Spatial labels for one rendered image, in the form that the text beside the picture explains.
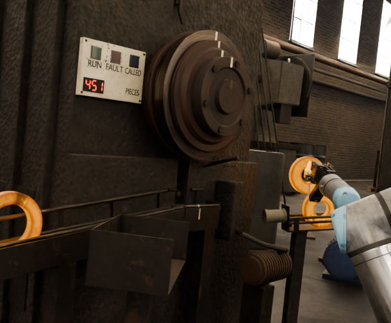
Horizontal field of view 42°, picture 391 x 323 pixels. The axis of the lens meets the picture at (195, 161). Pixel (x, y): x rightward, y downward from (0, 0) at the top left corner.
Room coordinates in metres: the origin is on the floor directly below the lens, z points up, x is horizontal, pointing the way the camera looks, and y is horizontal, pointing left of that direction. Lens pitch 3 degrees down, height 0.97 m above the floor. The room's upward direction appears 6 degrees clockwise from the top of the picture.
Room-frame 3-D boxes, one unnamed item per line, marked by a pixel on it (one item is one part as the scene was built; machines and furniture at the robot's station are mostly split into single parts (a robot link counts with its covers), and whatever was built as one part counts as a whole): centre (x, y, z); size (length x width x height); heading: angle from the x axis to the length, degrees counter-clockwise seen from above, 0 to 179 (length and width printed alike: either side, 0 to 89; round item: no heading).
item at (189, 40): (1.89, -0.01, 1.11); 0.47 x 0.06 x 0.47; 138
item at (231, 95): (1.82, -0.08, 1.11); 0.28 x 0.06 x 0.28; 138
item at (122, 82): (1.71, 0.30, 1.15); 0.26 x 0.02 x 0.18; 138
